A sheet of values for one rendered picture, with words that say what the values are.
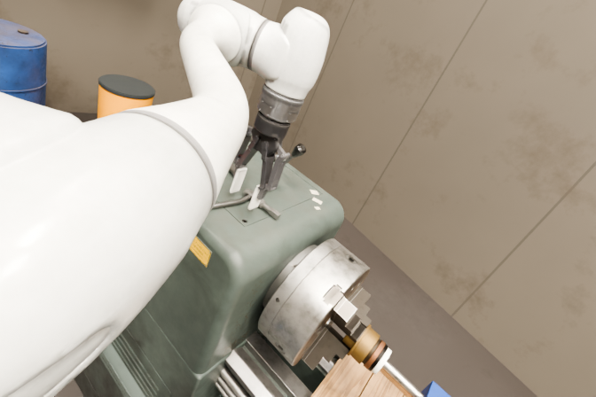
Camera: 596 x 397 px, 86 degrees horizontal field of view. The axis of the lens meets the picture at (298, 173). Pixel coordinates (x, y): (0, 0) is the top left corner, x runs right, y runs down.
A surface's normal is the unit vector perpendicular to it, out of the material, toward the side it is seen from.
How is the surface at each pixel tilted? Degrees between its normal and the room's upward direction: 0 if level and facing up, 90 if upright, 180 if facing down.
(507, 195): 90
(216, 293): 90
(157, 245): 63
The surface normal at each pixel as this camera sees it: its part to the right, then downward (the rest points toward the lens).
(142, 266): 0.95, 0.11
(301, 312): -0.33, -0.23
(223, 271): -0.58, 0.17
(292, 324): -0.47, -0.04
